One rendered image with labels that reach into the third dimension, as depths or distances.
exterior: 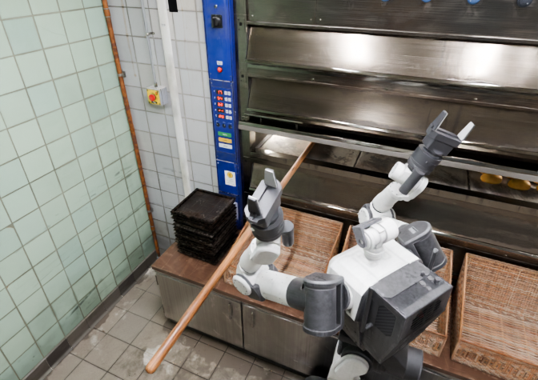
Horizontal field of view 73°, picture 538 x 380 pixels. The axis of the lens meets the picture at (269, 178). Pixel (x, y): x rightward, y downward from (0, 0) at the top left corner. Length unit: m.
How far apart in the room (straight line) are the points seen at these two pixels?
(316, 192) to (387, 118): 0.60
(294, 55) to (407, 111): 0.61
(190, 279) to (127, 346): 0.74
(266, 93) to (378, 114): 0.60
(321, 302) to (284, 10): 1.35
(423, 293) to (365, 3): 1.21
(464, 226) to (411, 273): 1.00
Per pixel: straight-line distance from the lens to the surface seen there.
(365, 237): 1.08
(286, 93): 1.96
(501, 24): 1.78
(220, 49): 2.02
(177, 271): 2.29
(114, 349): 2.79
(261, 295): 1.20
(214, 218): 2.12
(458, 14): 1.76
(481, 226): 2.13
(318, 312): 1.04
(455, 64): 1.78
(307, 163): 2.07
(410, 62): 1.78
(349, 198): 2.11
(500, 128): 1.88
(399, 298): 1.08
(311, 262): 2.28
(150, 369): 1.18
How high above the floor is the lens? 2.17
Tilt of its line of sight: 31 degrees down
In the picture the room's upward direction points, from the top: straight up
